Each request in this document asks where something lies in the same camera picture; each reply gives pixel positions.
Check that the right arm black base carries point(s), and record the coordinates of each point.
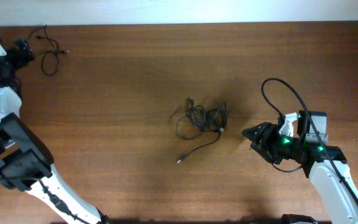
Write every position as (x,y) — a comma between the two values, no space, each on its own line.
(297,219)

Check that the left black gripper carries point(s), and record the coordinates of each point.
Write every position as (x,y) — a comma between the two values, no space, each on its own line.
(22,50)

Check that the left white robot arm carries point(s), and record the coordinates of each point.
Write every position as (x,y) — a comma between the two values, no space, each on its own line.
(26,164)

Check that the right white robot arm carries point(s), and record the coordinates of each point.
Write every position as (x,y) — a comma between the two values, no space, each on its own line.
(302,137)

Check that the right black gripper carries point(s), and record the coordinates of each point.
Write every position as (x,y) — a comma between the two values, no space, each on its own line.
(274,144)

